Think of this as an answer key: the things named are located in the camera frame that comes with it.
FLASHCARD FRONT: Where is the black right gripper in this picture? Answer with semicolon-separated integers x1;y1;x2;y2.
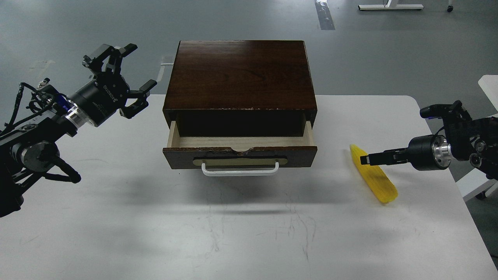
360;135;453;171

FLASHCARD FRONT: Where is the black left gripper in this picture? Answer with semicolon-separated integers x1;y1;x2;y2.
69;43;157;127

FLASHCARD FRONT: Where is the yellow corn cob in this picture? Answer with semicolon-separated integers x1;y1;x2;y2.
349;145;398;204

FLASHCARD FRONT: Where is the dark wooden drawer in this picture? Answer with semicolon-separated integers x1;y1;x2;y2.
163;121;318;170

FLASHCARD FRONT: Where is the white drawer handle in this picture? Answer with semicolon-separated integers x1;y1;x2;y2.
201;161;280;177

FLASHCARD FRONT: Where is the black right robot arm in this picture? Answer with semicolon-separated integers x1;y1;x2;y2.
359;100;498;179

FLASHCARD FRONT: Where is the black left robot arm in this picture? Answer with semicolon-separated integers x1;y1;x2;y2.
0;43;157;217

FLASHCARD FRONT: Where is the dark wooden drawer cabinet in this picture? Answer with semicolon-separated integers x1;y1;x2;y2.
163;40;318;137

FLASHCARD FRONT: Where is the grey floor tape strip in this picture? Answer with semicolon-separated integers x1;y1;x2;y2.
314;0;335;31

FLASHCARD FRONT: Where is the white table leg base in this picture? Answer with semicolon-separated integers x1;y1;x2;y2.
358;0;424;11

